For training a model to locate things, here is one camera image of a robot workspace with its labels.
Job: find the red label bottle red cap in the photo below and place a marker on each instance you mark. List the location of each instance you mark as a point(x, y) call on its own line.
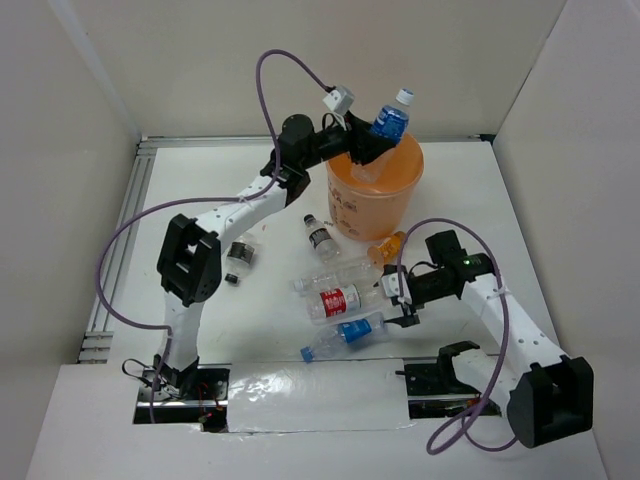
point(344, 301)

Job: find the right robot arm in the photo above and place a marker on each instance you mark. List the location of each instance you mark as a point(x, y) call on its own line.
point(544, 394)

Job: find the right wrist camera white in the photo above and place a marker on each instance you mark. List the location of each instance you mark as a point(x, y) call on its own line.
point(394, 283)

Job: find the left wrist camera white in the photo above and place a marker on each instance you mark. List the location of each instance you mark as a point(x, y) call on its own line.
point(339, 100)

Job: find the orange juice bottle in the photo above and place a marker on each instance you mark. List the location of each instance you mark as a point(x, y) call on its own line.
point(386, 251)

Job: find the white taped cover sheet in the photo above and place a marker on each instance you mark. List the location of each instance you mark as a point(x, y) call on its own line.
point(326, 396)

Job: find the Pocari Sweat blue label bottle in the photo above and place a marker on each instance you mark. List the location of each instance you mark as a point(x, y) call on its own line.
point(391, 123)

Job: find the peach capybara plastic bin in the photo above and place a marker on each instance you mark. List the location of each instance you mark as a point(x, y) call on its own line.
point(372, 211)

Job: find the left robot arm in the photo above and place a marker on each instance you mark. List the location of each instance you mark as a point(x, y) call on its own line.
point(190, 260)

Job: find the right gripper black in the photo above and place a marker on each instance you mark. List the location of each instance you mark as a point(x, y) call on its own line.
point(404, 321)

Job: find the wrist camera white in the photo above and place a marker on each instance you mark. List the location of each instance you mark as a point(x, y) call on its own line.
point(394, 283)
point(339, 100)

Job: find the black label bottle black cap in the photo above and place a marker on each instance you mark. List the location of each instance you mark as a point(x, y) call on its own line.
point(239, 258)

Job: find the clear bottle white cap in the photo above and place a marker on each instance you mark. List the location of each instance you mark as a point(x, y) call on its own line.
point(342, 272)

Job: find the small black label bottle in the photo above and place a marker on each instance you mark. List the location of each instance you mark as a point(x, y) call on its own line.
point(323, 244)

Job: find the blue label bottle blue cap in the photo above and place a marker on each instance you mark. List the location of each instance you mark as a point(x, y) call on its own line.
point(340, 340)

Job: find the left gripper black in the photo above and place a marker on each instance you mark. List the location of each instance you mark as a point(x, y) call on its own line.
point(358, 139)

